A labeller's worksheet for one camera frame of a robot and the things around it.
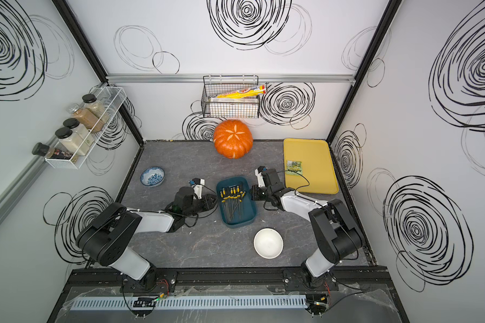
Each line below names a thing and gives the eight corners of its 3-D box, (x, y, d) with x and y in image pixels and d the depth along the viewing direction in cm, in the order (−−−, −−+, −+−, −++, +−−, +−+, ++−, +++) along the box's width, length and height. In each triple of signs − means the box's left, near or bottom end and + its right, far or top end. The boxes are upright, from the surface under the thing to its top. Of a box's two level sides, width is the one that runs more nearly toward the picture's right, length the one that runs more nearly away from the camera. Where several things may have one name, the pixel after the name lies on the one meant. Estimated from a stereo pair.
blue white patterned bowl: (141, 188, 102) (137, 183, 98) (147, 171, 109) (144, 166, 105) (163, 188, 102) (160, 183, 98) (169, 171, 109) (166, 166, 105)
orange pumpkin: (212, 157, 115) (208, 137, 103) (228, 136, 126) (226, 116, 114) (240, 168, 110) (239, 149, 98) (254, 146, 121) (255, 125, 109)
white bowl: (254, 260, 80) (254, 256, 76) (253, 232, 88) (253, 227, 83) (283, 260, 80) (285, 256, 76) (279, 232, 88) (281, 227, 83)
